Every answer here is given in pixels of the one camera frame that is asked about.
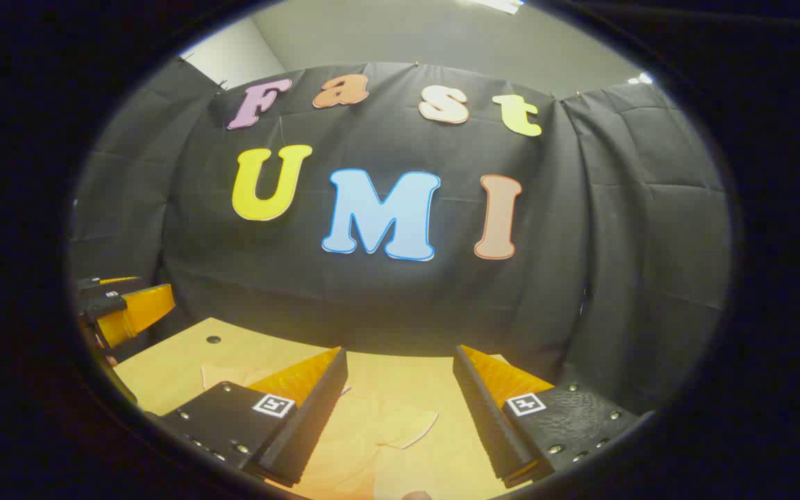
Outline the black backdrop cloth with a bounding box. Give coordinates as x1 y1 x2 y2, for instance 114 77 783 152
67 61 733 417

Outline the orange T-shirt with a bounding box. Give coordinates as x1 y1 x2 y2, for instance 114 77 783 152
200 354 505 500

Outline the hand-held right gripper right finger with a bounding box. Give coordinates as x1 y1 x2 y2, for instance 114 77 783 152
451 344 642 489

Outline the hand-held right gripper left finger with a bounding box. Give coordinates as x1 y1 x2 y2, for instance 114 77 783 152
157 346 349 488

